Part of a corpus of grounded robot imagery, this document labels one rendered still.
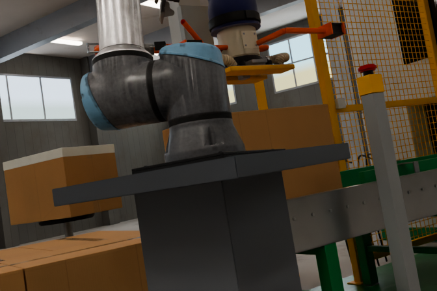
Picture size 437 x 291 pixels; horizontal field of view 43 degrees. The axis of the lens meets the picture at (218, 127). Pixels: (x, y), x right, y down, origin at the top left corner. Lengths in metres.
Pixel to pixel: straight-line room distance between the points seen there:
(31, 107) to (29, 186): 9.00
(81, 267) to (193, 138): 0.74
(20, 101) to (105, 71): 11.10
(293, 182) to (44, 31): 8.56
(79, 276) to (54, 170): 1.62
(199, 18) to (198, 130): 2.30
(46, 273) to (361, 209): 1.20
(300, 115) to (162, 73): 1.13
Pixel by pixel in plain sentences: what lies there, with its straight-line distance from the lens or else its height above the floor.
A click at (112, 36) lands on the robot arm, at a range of 1.38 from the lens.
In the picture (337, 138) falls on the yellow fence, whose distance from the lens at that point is 3.28.
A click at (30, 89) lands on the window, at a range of 12.63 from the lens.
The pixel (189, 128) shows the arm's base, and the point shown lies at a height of 0.83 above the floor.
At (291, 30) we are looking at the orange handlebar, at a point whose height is 1.24.
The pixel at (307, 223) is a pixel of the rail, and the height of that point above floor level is 0.50.
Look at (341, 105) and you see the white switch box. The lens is 3.30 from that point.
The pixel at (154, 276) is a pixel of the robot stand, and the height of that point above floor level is 0.52.
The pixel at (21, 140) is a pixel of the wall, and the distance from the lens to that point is 12.26.
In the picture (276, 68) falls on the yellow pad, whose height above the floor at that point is 1.12.
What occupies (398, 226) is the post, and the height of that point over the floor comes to 0.44.
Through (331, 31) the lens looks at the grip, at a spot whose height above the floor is 1.23.
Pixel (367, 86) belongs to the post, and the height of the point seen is 0.96.
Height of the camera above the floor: 0.72
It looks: 5 degrees up
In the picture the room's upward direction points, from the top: 9 degrees counter-clockwise
